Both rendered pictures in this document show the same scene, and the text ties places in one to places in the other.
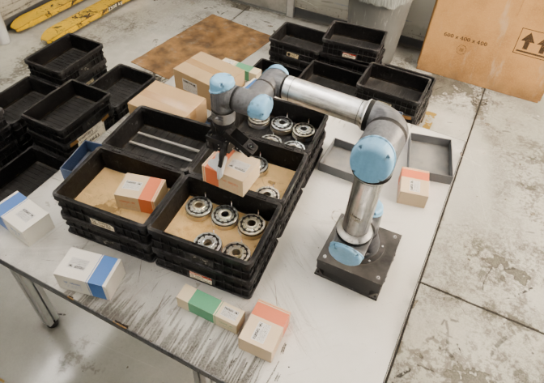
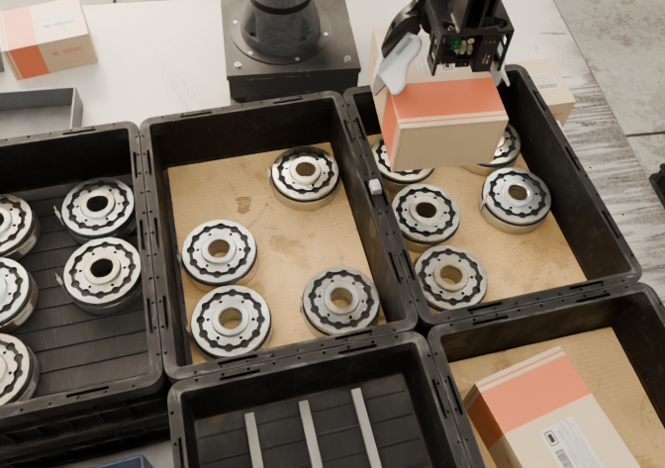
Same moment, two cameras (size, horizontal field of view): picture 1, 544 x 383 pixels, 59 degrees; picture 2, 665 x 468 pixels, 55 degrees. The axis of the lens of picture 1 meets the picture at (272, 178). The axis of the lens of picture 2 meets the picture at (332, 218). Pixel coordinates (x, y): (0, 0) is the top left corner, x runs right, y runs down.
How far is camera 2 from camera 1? 179 cm
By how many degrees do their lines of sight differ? 69
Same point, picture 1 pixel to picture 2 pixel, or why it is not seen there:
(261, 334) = (541, 79)
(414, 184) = (51, 21)
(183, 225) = (509, 288)
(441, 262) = not seen: hidden behind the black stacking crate
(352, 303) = (366, 44)
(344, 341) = not seen: hidden behind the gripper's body
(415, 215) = (116, 31)
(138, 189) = (569, 421)
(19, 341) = not seen: outside the picture
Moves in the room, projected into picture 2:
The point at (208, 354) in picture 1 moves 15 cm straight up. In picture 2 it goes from (608, 155) to (643, 100)
